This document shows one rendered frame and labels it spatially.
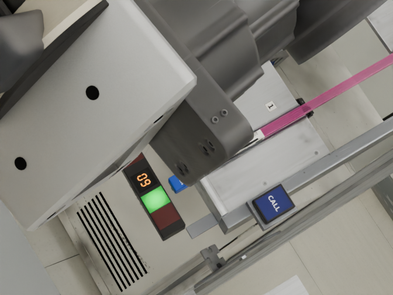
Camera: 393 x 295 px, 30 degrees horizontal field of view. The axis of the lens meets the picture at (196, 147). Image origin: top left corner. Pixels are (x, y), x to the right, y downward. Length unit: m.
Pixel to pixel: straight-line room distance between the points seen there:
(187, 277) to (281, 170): 0.23
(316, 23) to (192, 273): 0.85
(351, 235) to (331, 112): 1.10
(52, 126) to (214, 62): 0.07
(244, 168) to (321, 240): 1.54
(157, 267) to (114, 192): 0.19
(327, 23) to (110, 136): 0.14
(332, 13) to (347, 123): 1.44
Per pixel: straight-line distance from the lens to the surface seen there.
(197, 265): 1.18
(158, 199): 1.12
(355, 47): 3.10
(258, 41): 0.35
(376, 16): 1.26
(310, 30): 0.39
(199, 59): 0.32
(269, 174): 1.13
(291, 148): 1.15
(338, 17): 0.38
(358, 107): 1.92
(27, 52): 0.28
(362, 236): 2.89
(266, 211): 1.07
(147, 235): 1.63
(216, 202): 1.09
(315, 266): 2.54
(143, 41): 0.28
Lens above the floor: 1.37
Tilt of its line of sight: 35 degrees down
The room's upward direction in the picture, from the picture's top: 50 degrees clockwise
